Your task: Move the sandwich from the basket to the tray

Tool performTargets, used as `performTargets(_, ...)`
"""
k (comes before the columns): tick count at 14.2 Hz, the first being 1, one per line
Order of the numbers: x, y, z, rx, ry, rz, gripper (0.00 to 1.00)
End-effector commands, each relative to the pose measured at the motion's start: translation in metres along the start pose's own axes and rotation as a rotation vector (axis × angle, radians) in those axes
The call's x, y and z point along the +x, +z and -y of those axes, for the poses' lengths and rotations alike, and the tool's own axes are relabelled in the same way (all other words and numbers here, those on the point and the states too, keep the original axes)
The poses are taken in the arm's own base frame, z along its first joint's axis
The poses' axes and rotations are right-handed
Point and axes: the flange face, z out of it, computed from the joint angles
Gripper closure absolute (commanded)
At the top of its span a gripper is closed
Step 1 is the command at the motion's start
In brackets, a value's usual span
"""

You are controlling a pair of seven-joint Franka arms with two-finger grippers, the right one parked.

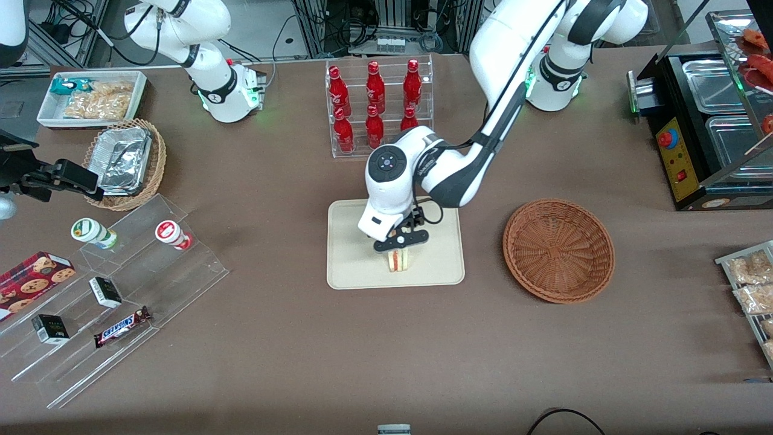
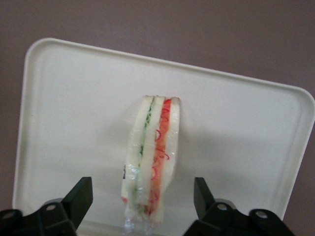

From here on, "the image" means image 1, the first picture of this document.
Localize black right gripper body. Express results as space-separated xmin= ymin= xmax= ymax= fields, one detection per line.
xmin=0 ymin=130 xmax=58 ymax=203

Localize beige rectangular tray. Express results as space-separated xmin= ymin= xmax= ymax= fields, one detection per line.
xmin=327 ymin=195 xmax=466 ymax=290

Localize light tan wicker basket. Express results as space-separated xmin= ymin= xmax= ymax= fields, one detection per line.
xmin=83 ymin=118 xmax=167 ymax=211

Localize round brown wicker basket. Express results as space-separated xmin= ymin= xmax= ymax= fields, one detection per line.
xmin=502 ymin=198 xmax=615 ymax=304

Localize metal tray of snacks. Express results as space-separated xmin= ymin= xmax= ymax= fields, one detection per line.
xmin=714 ymin=240 xmax=773 ymax=370

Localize stacked aluminium foil trays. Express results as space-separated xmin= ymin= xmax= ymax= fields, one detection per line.
xmin=97 ymin=126 xmax=153 ymax=196

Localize green capped yoghurt cup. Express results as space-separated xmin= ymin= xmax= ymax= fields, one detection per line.
xmin=71 ymin=217 xmax=118 ymax=250

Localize white rectangular snack bin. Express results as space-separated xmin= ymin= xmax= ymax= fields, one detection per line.
xmin=36 ymin=70 xmax=149 ymax=129

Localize clear acrylic bottle rack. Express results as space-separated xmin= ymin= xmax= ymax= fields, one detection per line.
xmin=325 ymin=53 xmax=434 ymax=160

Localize clear bag of crackers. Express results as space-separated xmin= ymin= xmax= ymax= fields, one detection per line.
xmin=63 ymin=82 xmax=135 ymax=120

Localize teal snack packet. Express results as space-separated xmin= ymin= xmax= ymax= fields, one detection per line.
xmin=50 ymin=77 xmax=94 ymax=97

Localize red cookie box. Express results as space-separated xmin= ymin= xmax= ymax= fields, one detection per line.
xmin=0 ymin=251 xmax=77 ymax=323

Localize red capped yoghurt cup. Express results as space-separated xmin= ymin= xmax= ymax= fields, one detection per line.
xmin=155 ymin=220 xmax=193 ymax=251

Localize small black white carton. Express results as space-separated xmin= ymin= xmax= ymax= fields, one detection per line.
xmin=89 ymin=276 xmax=123 ymax=309
xmin=31 ymin=314 xmax=70 ymax=346

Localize clear acrylic stepped shelf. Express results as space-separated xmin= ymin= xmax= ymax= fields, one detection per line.
xmin=0 ymin=193 xmax=230 ymax=410

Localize Snickers chocolate bar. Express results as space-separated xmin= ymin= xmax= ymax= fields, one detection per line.
xmin=94 ymin=306 xmax=152 ymax=349

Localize black hot food warmer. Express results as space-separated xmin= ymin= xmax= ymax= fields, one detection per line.
xmin=626 ymin=9 xmax=773 ymax=212

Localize steel warmer pan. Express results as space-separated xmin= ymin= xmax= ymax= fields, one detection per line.
xmin=705 ymin=115 xmax=773 ymax=182
xmin=681 ymin=59 xmax=751 ymax=115

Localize clear bag of fried snacks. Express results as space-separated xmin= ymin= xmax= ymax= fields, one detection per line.
xmin=726 ymin=251 xmax=773 ymax=285
xmin=734 ymin=284 xmax=773 ymax=315

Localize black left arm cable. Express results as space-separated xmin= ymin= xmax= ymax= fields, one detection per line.
xmin=417 ymin=0 xmax=568 ymax=226

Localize black floor cable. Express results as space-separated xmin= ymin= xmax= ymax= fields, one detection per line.
xmin=525 ymin=408 xmax=608 ymax=435

